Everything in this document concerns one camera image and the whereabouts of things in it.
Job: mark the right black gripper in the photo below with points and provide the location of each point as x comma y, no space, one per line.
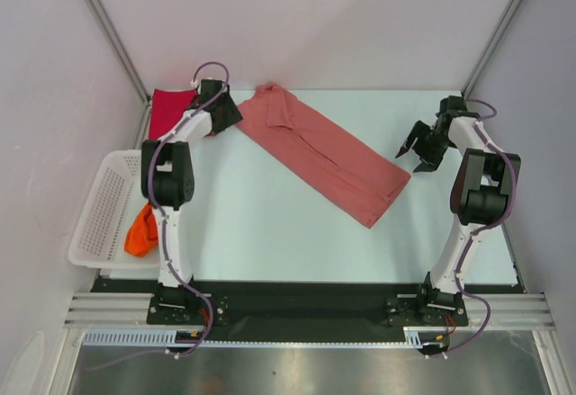
434,157

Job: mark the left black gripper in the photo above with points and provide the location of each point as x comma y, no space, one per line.
234,115

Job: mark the salmon pink t shirt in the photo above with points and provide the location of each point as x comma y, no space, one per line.
325,156

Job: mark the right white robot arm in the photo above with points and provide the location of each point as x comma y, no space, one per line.
481,199

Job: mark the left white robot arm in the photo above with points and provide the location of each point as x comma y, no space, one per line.
167,173

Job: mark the folded red t shirt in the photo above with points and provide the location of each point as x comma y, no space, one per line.
167,108

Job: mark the white plastic basket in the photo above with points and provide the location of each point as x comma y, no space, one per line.
114,201

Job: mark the orange t shirt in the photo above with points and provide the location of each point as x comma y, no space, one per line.
142,236

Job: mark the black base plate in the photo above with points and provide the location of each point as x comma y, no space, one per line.
306,313

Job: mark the left aluminium frame post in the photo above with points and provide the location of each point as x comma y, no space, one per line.
105,23

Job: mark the aluminium frame post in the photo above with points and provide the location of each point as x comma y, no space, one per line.
105,23
503,25

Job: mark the right aluminium frame post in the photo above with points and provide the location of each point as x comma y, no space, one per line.
503,25

